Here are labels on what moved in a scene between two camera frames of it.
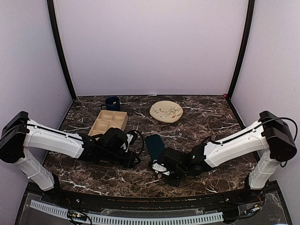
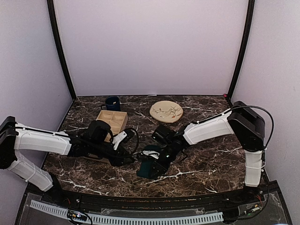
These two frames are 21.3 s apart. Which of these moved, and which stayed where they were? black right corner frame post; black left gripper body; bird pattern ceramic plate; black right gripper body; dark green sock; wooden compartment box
Moved: dark green sock; black right gripper body; wooden compartment box
Stayed: black right corner frame post; bird pattern ceramic plate; black left gripper body
